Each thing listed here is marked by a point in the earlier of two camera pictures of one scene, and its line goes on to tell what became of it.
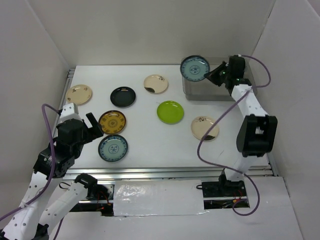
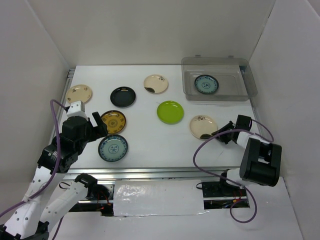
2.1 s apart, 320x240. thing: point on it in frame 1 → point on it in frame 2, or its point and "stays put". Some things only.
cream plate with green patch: x=201 y=126 stays put
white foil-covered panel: x=146 y=197 stays put
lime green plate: x=170 y=112 stays put
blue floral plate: x=193 y=68 → x=206 y=84
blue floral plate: x=113 y=148 stays put
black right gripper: x=212 y=75 → x=231 y=124
